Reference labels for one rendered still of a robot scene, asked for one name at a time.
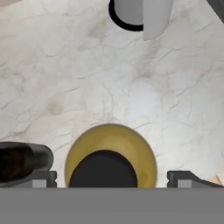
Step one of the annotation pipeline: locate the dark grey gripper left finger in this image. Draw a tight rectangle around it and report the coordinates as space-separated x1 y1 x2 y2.
5 170 58 189

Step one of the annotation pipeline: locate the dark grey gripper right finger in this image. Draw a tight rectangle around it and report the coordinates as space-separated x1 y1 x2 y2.
166 170 224 189

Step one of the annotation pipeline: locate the dark wine bottle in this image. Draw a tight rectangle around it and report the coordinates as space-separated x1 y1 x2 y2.
0 141 55 185

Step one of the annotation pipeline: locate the yellow juice bottle black cap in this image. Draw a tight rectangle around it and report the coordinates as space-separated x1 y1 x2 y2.
64 122 158 189

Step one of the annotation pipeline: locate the white cylinder with black base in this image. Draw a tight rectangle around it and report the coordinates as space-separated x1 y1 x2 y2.
108 0 175 41

